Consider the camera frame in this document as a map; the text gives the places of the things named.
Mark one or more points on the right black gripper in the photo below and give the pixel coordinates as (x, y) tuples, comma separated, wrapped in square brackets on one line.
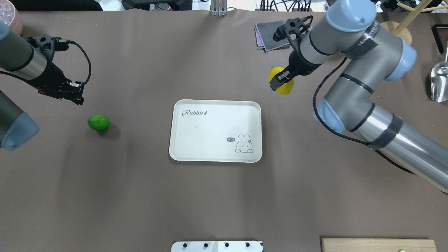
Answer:
[(300, 65)]

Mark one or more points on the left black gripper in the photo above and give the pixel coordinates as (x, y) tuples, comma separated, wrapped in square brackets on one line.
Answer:
[(52, 77)]

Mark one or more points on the yellow lemon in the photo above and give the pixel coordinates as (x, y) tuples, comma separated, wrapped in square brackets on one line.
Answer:
[(283, 86)]

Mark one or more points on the green lime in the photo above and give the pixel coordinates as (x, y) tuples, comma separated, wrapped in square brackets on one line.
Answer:
[(98, 122)]

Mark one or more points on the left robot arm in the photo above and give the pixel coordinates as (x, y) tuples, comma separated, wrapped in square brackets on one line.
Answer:
[(28, 62)]

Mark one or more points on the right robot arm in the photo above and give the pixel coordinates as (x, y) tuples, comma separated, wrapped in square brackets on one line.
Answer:
[(376, 55)]

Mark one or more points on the cream rabbit tray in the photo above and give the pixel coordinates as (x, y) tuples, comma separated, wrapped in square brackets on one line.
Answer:
[(216, 131)]

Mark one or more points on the grey folded cloth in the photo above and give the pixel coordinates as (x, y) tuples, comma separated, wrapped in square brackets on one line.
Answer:
[(265, 32)]

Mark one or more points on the pink bowl of ice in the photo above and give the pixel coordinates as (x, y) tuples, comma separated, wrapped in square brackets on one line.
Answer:
[(9, 15)]

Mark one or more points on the wooden banana stand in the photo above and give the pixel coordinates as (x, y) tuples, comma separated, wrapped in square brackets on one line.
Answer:
[(400, 29)]

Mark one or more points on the metal scoop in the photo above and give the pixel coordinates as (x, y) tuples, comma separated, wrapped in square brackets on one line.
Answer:
[(439, 80)]

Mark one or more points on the wooden cutting board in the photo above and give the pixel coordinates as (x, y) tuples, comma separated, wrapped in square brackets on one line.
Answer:
[(377, 245)]

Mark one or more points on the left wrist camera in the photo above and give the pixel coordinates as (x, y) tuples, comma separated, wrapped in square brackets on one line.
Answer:
[(48, 43)]

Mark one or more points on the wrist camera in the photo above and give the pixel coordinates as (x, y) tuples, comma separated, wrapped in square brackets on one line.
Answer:
[(293, 28), (48, 43)]

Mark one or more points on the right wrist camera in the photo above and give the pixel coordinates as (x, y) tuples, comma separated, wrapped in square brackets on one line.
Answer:
[(293, 28)]

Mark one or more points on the aluminium frame post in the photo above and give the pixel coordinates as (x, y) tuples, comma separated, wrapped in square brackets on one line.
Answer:
[(218, 8)]

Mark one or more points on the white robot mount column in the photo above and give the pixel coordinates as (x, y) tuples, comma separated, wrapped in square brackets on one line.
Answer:
[(218, 246)]

